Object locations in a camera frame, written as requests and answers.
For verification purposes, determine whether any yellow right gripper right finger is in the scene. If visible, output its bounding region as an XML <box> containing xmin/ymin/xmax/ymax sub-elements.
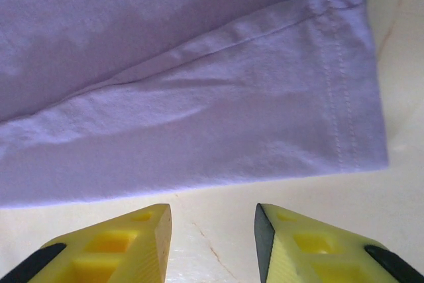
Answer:
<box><xmin>254</xmin><ymin>202</ymin><xmax>424</xmax><ymax>283</ymax></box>

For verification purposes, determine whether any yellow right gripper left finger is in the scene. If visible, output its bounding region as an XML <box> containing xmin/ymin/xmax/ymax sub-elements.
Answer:
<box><xmin>0</xmin><ymin>203</ymin><xmax>173</xmax><ymax>283</ymax></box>

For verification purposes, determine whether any purple t-shirt with white print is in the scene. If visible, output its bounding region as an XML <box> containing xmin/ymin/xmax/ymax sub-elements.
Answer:
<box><xmin>0</xmin><ymin>0</ymin><xmax>389</xmax><ymax>210</ymax></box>

